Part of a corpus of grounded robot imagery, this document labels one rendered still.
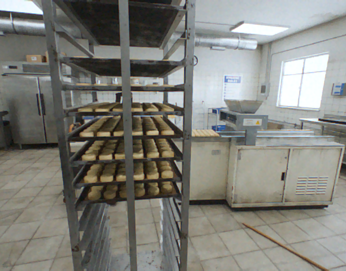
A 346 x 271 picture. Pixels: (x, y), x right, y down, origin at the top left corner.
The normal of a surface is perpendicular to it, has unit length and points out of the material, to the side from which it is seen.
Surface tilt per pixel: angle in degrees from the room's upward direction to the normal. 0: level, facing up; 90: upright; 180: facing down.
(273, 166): 90
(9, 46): 90
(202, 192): 90
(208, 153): 90
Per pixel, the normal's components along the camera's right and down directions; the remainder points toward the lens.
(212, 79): 0.23, 0.22
